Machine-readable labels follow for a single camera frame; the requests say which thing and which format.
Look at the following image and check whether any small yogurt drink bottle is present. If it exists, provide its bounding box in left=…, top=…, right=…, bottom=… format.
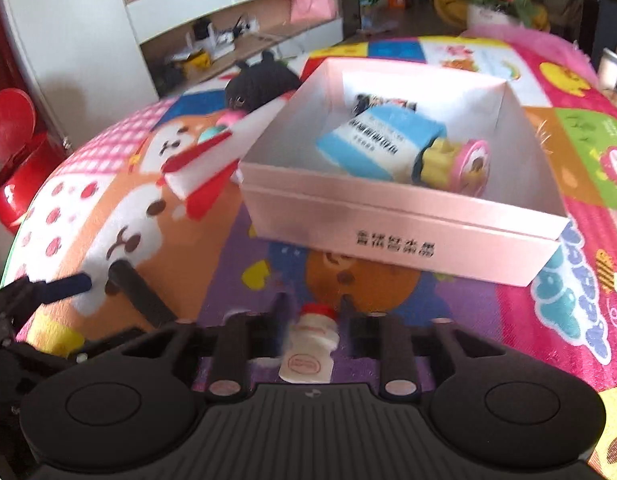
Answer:
left=278, top=304, right=340, bottom=384

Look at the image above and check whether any white red foam rocket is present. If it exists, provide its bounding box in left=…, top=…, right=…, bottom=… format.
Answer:
left=161, top=90, right=295, bottom=220

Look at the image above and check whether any pink teal plush lollipop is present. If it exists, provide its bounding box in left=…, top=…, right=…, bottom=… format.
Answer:
left=198, top=110, right=246, bottom=144

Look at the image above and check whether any yellow pink plush toy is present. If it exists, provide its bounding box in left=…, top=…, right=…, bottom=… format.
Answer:
left=412, top=136, right=491, bottom=197

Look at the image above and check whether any blue white plush milk carton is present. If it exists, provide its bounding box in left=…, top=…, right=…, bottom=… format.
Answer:
left=316, top=104, right=446, bottom=184

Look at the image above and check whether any colourful cartoon play mat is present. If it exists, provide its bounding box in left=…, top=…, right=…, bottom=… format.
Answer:
left=0, top=35, right=617, bottom=479

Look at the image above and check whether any red trash bin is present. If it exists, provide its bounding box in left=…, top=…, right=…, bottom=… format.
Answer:
left=0, top=88, right=66, bottom=233

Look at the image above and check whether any pink cardboard box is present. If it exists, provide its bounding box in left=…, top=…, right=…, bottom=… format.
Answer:
left=240, top=58, right=569, bottom=286

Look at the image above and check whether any black plush cat toy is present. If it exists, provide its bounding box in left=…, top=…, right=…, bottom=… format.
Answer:
left=225, top=50, right=302, bottom=113

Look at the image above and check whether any white tv cabinet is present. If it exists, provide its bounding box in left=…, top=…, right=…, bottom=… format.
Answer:
left=0, top=0, right=345, bottom=146

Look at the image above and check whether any yellow banana plush chair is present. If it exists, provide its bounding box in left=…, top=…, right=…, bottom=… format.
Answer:
left=433, top=0, right=468, bottom=29

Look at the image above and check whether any pink gift bag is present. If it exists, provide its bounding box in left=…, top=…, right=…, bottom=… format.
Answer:
left=290, top=0, right=338, bottom=24

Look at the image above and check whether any white metal cup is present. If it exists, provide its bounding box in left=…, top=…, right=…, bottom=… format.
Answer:
left=597, top=48, right=617, bottom=90

